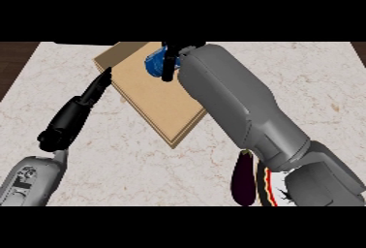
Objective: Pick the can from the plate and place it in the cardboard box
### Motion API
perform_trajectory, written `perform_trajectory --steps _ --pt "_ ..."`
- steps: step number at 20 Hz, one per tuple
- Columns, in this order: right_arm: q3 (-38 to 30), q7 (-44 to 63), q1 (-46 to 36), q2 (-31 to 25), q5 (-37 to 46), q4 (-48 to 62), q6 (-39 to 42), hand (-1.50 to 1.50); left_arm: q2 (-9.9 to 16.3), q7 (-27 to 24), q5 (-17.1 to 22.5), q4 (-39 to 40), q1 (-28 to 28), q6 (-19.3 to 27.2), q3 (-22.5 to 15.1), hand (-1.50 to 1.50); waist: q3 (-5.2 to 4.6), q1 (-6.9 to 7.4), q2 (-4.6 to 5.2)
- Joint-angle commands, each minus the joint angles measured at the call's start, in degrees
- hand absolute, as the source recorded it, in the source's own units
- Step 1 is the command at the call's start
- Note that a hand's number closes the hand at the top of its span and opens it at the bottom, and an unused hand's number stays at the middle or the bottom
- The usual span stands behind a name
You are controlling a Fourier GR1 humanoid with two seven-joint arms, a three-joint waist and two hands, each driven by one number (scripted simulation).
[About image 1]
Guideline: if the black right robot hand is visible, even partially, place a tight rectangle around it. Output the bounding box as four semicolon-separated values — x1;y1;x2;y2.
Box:
160;42;207;82

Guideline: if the blue can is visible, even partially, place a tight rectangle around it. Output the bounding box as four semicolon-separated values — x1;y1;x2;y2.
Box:
144;46;184;78

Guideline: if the tan cardboard box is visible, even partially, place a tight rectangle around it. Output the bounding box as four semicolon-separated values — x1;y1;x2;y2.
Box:
92;42;209;150

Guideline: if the white plate with red rim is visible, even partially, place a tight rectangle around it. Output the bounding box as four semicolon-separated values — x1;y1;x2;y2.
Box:
254;160;297;207

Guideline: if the dark purple eggplant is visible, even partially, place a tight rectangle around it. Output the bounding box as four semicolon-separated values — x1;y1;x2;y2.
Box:
231;149;259;207

